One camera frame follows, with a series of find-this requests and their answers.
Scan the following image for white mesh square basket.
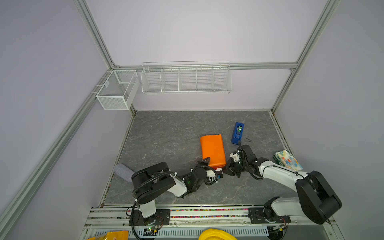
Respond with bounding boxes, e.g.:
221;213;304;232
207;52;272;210
96;70;140;111

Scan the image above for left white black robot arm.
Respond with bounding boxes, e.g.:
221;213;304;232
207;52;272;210
131;158;224;226

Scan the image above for grey cloth at left edge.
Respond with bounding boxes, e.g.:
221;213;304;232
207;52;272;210
114;163;135;183

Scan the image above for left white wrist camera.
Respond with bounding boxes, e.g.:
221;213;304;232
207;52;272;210
206;168;224;183

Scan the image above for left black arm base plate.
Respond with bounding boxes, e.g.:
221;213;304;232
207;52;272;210
129;209;171;226

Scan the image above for yellow plastic bag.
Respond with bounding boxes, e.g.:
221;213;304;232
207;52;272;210
88;231;129;240

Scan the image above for blue tape dispenser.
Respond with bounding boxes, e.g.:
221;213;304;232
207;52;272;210
231;122;244;145

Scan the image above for yellow hard hat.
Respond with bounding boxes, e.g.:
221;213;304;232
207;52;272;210
199;229;237;240

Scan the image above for colourful tissue box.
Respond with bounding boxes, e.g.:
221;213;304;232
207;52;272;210
273;150;303;171

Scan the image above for long white wire basket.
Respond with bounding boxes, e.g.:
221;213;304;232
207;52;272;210
141;61;232;94

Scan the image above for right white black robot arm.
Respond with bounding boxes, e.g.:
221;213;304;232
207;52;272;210
223;145;343;225

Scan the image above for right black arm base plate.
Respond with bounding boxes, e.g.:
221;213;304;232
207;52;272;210
248;207;291;224

